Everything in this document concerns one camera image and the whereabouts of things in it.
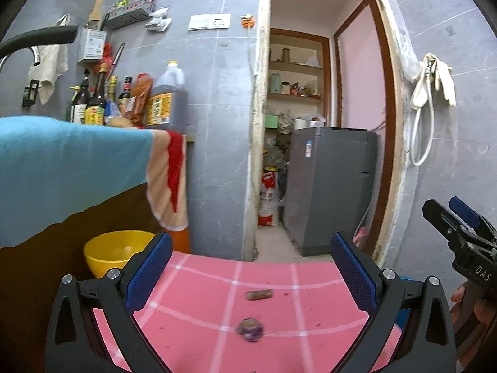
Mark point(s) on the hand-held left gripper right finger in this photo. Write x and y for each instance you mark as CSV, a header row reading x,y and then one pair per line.
x,y
351,270

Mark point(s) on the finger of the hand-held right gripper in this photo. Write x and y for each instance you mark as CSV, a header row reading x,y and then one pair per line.
x,y
438,215
466,209

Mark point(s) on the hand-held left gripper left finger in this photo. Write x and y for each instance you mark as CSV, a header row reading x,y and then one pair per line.
x,y
149,270

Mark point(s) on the yellow plastic bowl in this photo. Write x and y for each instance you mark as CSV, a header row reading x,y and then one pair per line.
x,y
105,256

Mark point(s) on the brown nut shell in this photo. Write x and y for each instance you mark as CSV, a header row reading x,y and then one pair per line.
x,y
259,294

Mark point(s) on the purple wrapper ball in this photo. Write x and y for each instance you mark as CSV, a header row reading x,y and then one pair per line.
x,y
250,329

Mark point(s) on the person's right hand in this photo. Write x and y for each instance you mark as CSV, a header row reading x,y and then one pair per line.
x,y
459,301

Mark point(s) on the pink checked mat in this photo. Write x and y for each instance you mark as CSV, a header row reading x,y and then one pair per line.
x,y
295,318

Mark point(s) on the grey refrigerator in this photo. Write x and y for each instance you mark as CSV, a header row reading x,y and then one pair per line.
x,y
330,190

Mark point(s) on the orange and red cloth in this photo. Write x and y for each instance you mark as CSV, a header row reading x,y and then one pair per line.
x,y
171,186

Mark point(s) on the brown wooden cabinet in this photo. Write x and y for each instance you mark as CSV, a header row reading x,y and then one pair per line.
x,y
46,279

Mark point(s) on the white and red sack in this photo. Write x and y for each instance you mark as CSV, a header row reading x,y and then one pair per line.
x,y
268,202

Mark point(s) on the blue cloth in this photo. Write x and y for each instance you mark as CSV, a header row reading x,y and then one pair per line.
x,y
66,171

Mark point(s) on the cream rubber gloves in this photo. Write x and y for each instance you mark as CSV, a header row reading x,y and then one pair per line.
x,y
442,81

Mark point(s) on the blue and white packet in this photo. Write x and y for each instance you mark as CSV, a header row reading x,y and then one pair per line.
x,y
112,108

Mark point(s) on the green box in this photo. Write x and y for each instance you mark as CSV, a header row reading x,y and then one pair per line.
x,y
271,121

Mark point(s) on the large oil jug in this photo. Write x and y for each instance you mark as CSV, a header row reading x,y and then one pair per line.
x,y
165,101

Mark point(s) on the orange snack packet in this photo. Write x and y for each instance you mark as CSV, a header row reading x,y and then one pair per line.
x,y
140,97

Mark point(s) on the dark bottle yellow label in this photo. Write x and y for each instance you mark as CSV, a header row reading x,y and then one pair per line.
x,y
96,105

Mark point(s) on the red capped sauce bottle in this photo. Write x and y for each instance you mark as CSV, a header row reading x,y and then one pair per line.
x,y
125,97

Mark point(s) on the dark bottle white label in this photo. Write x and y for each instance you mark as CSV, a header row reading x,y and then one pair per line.
x,y
79,105

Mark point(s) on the green canister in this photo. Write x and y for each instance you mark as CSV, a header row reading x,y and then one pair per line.
x,y
275,83

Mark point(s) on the wooden shelf unit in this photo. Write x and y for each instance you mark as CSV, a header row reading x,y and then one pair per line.
x,y
299,66

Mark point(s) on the dark long utensil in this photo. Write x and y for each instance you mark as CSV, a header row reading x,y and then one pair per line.
x,y
117,58

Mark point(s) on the red plastic bag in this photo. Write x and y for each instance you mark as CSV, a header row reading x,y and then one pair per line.
x,y
108,54

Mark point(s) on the beige hanging towel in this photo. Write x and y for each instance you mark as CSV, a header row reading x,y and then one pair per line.
x,y
48,70

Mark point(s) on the metal utensil holder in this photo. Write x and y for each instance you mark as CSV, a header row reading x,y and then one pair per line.
x,y
92,44

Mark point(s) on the chrome faucet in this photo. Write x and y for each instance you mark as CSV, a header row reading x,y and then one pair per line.
x,y
35,56

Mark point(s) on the white plastic bags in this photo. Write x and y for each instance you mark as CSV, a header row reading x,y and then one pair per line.
x,y
159,19

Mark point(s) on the wooden brush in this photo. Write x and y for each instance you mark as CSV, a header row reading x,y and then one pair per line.
x,y
97,13

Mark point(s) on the wooden door frame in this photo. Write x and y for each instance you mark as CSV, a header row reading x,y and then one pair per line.
x,y
390,124

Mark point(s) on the black wall holder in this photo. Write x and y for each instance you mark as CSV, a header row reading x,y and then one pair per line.
x,y
31,93

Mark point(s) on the white switch plate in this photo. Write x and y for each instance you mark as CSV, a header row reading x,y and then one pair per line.
x,y
209,21

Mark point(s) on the metal wall shelf basket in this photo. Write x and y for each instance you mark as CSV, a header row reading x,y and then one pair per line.
x,y
130,13

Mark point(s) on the orange wall hook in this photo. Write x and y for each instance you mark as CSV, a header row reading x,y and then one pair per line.
x,y
247,21

